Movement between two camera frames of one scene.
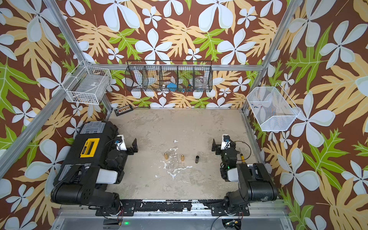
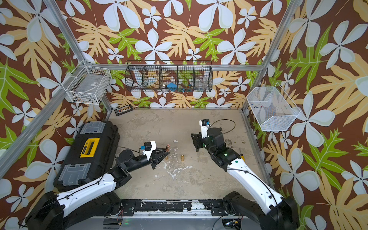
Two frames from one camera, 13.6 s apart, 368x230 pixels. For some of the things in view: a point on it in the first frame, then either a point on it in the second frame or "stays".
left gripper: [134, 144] to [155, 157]
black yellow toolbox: [88, 149] stays
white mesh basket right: [273, 109] stays
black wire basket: [167, 75] stays
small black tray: [123, 109] stays
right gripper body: [218, 149] to [201, 142]
